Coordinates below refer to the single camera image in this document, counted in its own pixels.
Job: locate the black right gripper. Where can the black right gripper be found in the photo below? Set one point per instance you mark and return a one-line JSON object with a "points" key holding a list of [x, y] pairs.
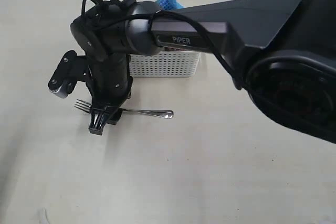
{"points": [[110, 86]]}

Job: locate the silver metal fork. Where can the silver metal fork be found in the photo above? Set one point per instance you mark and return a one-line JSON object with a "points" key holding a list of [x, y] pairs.
{"points": [[165, 114]]}

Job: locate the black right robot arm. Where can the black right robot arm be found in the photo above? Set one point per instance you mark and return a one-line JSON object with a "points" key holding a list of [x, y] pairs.
{"points": [[282, 52]]}

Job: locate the white perforated plastic basket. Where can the white perforated plastic basket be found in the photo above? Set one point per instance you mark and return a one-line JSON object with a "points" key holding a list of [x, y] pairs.
{"points": [[167, 64]]}

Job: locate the blue snack packet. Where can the blue snack packet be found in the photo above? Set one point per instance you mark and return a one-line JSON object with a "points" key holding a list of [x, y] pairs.
{"points": [[169, 4]]}

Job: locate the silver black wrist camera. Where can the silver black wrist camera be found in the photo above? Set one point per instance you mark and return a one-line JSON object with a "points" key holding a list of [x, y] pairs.
{"points": [[71, 69]]}

